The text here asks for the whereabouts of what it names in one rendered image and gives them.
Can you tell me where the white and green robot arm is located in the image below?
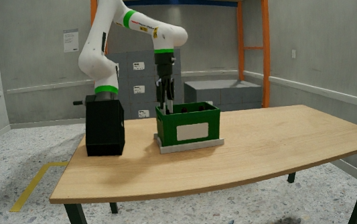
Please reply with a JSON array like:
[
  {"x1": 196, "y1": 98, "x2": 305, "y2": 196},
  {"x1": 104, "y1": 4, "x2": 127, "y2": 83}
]
[{"x1": 73, "y1": 0, "x2": 188, "y2": 106}]

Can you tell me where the green bottle crate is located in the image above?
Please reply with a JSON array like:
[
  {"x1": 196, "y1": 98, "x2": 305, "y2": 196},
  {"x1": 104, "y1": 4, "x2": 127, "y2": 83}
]
[{"x1": 157, "y1": 102, "x2": 220, "y2": 147}]

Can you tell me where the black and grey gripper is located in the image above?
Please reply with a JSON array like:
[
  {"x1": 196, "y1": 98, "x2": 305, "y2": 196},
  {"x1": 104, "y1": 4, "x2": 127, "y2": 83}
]
[{"x1": 155, "y1": 64, "x2": 174, "y2": 115}]

